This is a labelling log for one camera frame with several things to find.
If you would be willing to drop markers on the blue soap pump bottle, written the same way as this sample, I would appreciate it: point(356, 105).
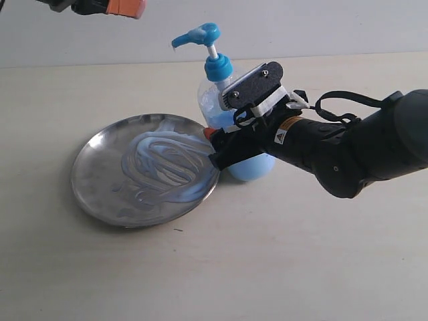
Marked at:
point(220, 73)

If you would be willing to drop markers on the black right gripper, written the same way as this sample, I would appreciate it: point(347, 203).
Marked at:
point(265, 136)

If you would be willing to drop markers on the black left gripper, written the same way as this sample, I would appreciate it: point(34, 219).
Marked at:
point(125, 8)

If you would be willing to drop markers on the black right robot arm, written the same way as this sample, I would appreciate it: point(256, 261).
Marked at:
point(345, 153)

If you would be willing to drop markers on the pale blue soap puddle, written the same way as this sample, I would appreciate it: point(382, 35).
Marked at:
point(165, 166)

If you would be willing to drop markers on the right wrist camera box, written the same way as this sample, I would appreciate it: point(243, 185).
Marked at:
point(260, 89)

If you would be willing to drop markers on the round stainless steel plate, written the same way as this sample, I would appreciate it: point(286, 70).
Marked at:
point(96, 171)

